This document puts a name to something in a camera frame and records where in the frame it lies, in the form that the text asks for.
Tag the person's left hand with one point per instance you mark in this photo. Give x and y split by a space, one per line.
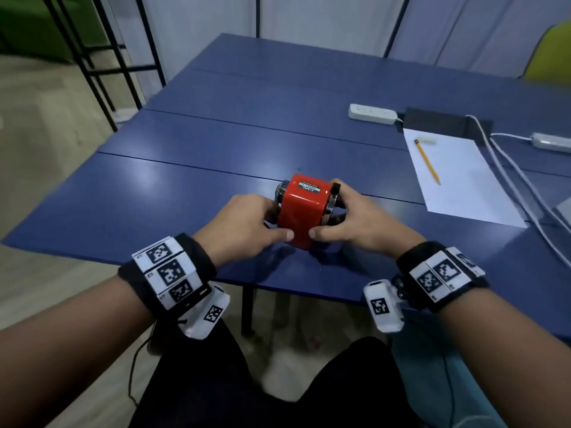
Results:
236 227

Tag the person's right hand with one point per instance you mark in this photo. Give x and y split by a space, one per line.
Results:
370 227

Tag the person's left thumb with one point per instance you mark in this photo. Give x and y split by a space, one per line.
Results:
279 235

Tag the person's right thumb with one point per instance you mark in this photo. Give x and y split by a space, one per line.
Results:
325 233

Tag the red pencil sharpener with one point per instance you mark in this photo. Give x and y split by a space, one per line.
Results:
303 209

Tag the person's left forearm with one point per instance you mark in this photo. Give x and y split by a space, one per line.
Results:
67 356

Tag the person's right forearm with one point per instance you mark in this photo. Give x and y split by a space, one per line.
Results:
513 361

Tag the black table leg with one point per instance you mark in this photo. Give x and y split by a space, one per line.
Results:
248 309

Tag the black marker wristband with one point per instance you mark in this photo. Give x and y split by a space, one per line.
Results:
171 274
441 274

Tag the yellow pencil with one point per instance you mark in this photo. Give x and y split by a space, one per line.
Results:
427 162

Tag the white power strip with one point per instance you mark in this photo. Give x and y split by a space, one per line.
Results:
372 114

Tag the white eraser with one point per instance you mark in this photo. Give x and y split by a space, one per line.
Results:
427 140

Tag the white paper sheet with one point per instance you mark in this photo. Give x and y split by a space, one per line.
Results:
464 182

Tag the black flat box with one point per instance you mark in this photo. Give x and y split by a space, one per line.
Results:
441 122

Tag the person's black trousers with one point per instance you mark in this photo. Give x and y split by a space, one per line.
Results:
232 392

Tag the white power adapter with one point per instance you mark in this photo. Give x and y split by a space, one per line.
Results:
552 142

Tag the yellow-green chair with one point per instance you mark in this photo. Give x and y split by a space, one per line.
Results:
551 57

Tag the green sofa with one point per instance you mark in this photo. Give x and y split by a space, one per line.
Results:
40 26

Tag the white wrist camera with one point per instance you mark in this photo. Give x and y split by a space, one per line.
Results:
382 307
209 314

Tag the black metal rack frame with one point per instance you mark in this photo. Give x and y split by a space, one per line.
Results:
111 48

